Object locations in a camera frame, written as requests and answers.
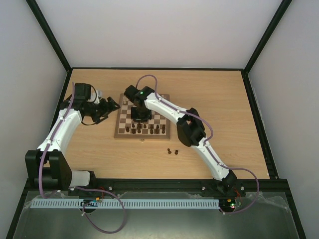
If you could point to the black aluminium frame rail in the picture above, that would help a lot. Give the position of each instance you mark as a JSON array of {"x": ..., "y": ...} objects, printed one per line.
[{"x": 206, "y": 188}]

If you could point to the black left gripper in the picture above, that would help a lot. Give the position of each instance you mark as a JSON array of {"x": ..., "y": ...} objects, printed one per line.
[{"x": 107, "y": 110}]

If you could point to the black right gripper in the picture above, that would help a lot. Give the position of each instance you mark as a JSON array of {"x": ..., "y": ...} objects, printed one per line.
[{"x": 140, "y": 117}]

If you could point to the white slotted cable duct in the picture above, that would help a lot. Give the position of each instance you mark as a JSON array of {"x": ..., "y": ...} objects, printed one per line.
[{"x": 126, "y": 203}]

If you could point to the wooden chess board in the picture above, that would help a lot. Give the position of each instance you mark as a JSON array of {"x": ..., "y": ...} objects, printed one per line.
[{"x": 124, "y": 120}]

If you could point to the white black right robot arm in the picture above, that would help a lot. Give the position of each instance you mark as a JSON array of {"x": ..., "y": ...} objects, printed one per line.
[{"x": 190, "y": 131}]

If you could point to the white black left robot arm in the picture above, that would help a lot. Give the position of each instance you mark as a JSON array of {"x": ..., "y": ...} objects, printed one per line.
[{"x": 47, "y": 166}]

